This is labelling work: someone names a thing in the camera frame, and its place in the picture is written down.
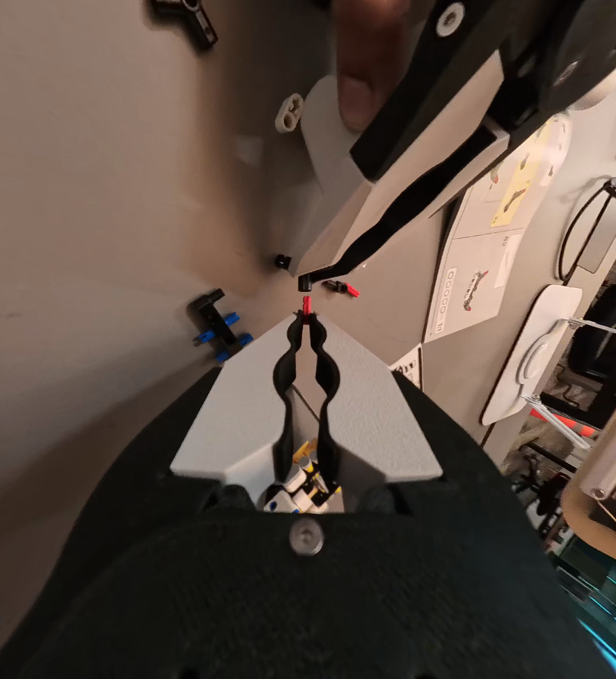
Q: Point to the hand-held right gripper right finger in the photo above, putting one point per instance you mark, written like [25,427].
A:
[382,429]

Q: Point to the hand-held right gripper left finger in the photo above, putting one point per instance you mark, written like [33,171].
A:
[228,424]

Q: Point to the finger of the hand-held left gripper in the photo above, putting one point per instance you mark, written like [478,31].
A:
[464,177]
[350,228]

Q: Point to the small black lego connector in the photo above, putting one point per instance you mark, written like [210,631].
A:
[305,284]

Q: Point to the red lego axle pin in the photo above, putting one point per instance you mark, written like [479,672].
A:
[307,307]

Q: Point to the black lego connector red pin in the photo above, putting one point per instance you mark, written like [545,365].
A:
[337,286]

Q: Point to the lego helicopter model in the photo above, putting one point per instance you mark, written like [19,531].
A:
[297,488]

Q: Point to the black lego beam blue pins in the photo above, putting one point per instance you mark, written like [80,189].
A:
[215,318]

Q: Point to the lego instruction booklet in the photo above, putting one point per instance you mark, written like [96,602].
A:
[472,297]

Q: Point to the white short lego liftarm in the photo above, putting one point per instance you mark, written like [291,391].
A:
[289,112]

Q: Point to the person's left hand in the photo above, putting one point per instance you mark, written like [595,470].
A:
[371,53]

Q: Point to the zebra striped sticker sheet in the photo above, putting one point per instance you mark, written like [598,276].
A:
[411,366]

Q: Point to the white tablet stand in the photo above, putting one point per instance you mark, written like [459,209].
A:
[541,345]

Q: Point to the tablet in tan case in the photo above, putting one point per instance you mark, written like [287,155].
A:
[605,467]

